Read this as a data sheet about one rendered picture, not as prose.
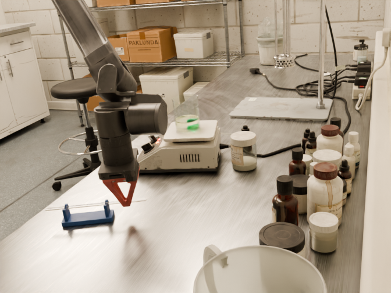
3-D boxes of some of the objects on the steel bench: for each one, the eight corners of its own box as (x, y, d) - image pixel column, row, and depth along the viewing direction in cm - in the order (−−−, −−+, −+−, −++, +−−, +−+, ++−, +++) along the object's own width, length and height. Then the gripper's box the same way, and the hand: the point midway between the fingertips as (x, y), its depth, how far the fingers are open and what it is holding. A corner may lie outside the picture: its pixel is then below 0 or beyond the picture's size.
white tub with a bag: (272, 58, 211) (272, 13, 203) (294, 61, 200) (294, 14, 192) (251, 64, 204) (249, 17, 196) (271, 67, 193) (270, 18, 185)
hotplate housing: (134, 174, 102) (129, 144, 99) (147, 152, 114) (143, 124, 111) (227, 172, 99) (224, 140, 96) (230, 150, 111) (228, 121, 107)
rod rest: (61, 227, 83) (57, 211, 82) (66, 218, 86) (61, 203, 85) (112, 222, 83) (109, 206, 82) (114, 213, 86) (112, 197, 85)
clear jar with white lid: (246, 159, 105) (245, 128, 101) (262, 167, 100) (261, 135, 97) (227, 166, 102) (224, 135, 99) (242, 174, 97) (240, 142, 94)
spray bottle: (358, 65, 182) (359, 40, 178) (355, 63, 185) (356, 39, 181) (367, 64, 181) (368, 39, 177) (365, 63, 185) (366, 38, 181)
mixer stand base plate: (228, 117, 134) (227, 114, 134) (245, 99, 151) (245, 96, 151) (326, 121, 123) (327, 118, 123) (333, 101, 140) (333, 98, 140)
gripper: (99, 125, 83) (113, 195, 89) (90, 145, 73) (106, 221, 79) (134, 121, 83) (145, 191, 89) (130, 140, 73) (142, 217, 79)
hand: (126, 202), depth 84 cm, fingers closed, pressing on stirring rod
